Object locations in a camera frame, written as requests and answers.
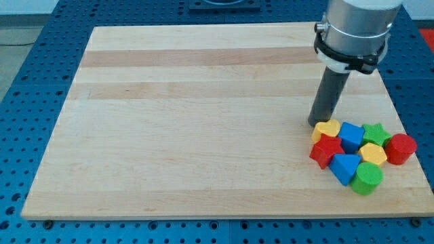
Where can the blue cube block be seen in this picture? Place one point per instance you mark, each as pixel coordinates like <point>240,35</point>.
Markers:
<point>351,137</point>

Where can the yellow heart block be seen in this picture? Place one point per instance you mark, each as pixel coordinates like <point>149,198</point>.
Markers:
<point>330,128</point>

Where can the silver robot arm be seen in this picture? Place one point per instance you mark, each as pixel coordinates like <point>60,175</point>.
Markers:
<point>353,34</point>

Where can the yellow hexagon block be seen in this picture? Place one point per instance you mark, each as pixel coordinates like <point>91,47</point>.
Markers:
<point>373,153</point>

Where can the light wooden board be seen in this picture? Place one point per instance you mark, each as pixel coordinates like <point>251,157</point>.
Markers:
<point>201,122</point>

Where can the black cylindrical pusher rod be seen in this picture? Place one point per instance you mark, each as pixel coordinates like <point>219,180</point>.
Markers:
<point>328,93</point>

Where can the red star block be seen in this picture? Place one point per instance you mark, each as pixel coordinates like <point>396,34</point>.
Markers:
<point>324,150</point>

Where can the green star block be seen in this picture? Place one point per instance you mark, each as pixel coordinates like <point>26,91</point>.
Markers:
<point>375,134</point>

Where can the red cylinder block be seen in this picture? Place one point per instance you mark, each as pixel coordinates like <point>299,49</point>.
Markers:
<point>399,148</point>

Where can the blue triangle block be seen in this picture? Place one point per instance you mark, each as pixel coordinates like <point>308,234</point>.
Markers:
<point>344,166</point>

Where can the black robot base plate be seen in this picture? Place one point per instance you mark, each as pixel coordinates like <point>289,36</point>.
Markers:
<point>204,5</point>

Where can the green cylinder block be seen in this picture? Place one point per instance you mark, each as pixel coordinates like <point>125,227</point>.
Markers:
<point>366,179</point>

